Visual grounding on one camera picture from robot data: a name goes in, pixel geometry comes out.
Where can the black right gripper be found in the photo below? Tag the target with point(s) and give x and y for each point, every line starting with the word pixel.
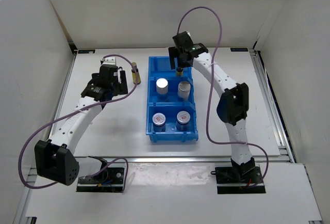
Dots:
pixel 174 53

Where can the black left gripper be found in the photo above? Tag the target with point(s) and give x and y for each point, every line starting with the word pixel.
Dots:
pixel 121 88

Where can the yellow oil bottle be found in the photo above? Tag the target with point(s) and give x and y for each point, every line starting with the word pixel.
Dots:
pixel 179 71
pixel 135 74

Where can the silver-lid shaker blue label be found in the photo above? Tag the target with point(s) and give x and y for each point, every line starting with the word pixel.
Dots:
pixel 183 91

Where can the white-lid spice jar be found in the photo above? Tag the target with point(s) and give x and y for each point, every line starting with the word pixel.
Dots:
pixel 183 121
pixel 159 122

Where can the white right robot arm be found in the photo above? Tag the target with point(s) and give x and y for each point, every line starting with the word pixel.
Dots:
pixel 233 105

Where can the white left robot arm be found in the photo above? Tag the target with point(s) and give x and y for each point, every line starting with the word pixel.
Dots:
pixel 54 157

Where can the blue bin near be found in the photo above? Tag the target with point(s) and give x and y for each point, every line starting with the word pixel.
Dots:
pixel 170 131

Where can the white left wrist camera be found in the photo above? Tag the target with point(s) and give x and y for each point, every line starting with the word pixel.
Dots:
pixel 109 61

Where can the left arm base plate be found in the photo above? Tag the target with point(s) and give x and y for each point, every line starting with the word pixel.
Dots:
pixel 111 180

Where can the left side aluminium rail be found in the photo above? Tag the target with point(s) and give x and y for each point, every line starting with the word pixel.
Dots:
pixel 46 72

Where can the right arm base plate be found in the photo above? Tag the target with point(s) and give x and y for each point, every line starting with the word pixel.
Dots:
pixel 229 182

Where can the right side aluminium rail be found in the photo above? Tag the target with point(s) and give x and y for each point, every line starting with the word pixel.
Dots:
pixel 278 126

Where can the aluminium table edge rail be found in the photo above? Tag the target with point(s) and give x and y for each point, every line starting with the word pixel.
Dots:
pixel 188 159

